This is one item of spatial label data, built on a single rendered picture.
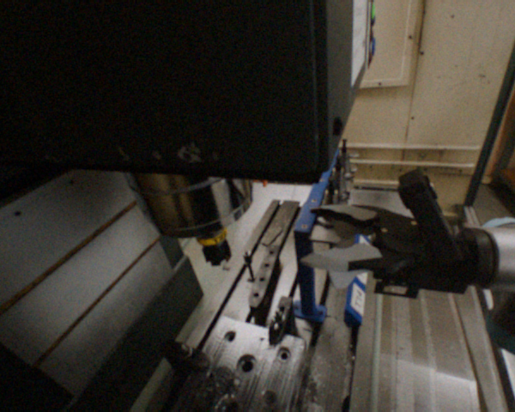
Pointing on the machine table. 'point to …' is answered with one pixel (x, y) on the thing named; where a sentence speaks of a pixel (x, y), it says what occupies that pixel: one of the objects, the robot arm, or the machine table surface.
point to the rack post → (306, 287)
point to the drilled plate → (274, 372)
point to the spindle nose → (190, 202)
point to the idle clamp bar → (258, 300)
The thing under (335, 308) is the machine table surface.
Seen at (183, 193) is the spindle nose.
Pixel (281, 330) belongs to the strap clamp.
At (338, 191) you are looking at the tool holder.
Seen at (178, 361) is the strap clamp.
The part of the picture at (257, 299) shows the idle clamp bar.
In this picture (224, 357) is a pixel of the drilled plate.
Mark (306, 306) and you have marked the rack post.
